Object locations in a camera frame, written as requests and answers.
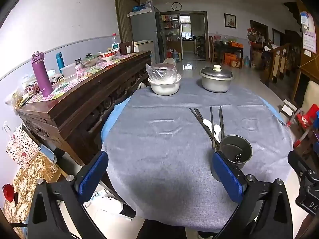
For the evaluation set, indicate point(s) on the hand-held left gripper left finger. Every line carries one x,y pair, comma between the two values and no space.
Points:
93,173

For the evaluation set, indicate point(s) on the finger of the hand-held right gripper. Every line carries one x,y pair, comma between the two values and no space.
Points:
299,163

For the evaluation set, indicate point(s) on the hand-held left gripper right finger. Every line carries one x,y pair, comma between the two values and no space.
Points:
225,176

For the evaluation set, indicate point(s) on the dark metal utensil holder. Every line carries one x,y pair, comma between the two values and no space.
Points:
246,165

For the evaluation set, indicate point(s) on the white plastic spoon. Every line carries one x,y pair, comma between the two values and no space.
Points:
206,122
216,128

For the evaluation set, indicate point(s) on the red plastic chair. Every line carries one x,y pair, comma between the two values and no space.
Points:
307,118

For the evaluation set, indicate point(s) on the blue table cover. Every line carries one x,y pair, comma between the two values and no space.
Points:
112,119

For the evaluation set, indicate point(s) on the white step stool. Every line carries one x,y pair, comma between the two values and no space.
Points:
289,105

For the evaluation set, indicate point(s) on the gold patterned cloth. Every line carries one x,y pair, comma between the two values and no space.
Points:
32,171

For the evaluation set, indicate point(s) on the carved wooden sideboard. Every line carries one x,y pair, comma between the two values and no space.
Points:
74,109

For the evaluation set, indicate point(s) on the grey tablecloth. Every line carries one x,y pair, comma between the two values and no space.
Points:
162,154

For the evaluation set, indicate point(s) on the beige chair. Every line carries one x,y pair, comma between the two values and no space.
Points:
311,94

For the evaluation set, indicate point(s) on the floral print bag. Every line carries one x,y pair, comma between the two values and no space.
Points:
21,145

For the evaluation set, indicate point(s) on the metal pot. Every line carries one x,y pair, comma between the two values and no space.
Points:
215,86

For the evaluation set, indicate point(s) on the metal pot lid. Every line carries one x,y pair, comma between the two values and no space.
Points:
216,73

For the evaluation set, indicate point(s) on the floral sideboard cover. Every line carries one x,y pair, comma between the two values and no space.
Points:
94,68

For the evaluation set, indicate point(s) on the white plastic container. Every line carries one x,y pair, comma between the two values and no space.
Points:
69,71

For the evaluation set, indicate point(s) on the white bowl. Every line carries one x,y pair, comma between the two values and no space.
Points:
164,88

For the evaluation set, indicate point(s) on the wooden stair railing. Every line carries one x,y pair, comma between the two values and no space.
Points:
279,57

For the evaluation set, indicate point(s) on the purple thermos bottle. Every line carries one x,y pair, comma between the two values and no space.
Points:
42,77

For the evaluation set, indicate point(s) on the pile of plastic bags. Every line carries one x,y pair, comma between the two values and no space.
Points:
20,92

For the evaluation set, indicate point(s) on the glass lidded bowl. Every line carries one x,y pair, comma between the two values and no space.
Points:
89,59

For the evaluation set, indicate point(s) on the blue water jug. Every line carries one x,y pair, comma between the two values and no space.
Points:
247,61

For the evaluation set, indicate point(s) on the teal thermos bottle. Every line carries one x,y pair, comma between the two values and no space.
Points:
60,63

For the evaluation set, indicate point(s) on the red patterned bowl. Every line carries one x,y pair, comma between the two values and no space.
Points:
107,56

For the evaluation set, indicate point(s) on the clear plastic bag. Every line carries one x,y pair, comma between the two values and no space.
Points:
162,71

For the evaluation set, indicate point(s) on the dark wooden side table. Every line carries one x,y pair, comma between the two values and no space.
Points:
228,48

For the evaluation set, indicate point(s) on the small yellow desk fan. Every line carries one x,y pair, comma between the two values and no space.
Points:
169,61

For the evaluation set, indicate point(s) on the clear water bottle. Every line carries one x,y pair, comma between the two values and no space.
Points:
115,44

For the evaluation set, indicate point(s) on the white chest freezer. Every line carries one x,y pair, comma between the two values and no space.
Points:
143,48

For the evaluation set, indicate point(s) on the grey refrigerator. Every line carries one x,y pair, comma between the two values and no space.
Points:
144,27

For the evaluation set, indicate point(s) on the wall calendar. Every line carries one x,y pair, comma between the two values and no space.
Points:
309,37

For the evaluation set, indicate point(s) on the brown wooden frame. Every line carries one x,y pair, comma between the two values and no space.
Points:
126,47

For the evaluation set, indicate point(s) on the framed wall picture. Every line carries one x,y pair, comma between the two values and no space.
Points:
230,20

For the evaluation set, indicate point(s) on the round wall clock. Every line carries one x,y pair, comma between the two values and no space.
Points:
176,6

